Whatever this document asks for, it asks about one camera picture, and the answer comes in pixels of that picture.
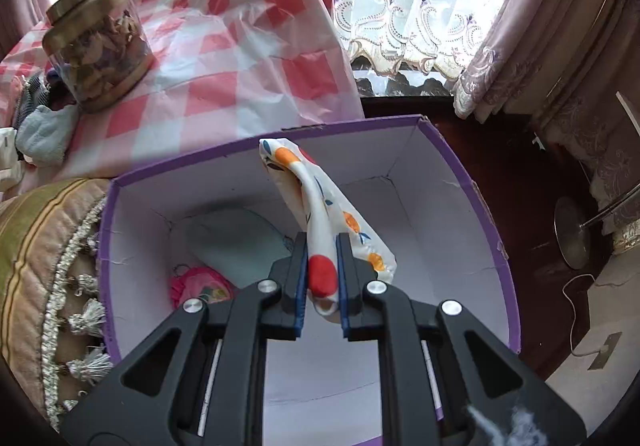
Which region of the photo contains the light blue cloth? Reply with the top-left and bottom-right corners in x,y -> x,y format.
15,104 -> 81,167

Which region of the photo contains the metal floor lamp stand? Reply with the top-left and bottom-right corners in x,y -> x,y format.
554,166 -> 640,270

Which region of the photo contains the purple cardboard box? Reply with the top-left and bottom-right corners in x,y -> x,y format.
97,115 -> 522,446

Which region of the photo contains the black white houndstooth cloth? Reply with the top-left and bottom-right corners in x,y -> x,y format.
12,71 -> 53,127

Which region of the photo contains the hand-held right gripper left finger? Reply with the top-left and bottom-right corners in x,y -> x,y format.
60,231 -> 308,446

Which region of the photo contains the pink patterned cloth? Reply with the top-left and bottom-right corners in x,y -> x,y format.
169,266 -> 236,309

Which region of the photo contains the white embroidered lace curtain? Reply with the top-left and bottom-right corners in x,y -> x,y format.
332,0 -> 531,77

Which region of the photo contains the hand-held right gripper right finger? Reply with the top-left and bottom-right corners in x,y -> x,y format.
337,232 -> 587,446

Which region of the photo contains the plain white cloth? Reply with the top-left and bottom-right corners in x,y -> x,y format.
0,126 -> 26,199

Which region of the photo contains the white cable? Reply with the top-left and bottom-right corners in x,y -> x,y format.
562,273 -> 623,357

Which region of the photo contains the white fruit print cloth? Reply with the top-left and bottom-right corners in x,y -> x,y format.
258,137 -> 397,324

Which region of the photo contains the red checked tablecloth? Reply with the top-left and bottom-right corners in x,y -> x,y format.
0,0 -> 365,182

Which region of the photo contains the light teal cloth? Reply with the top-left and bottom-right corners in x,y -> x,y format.
186,207 -> 292,289

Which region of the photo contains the metal floor socket plate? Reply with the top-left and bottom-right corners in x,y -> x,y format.
587,332 -> 623,371

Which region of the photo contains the glass jar with gold lid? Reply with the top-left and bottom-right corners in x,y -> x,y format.
42,0 -> 155,113

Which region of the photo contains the white fluffy fibre tuft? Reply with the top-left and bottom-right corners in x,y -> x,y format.
465,403 -> 543,446

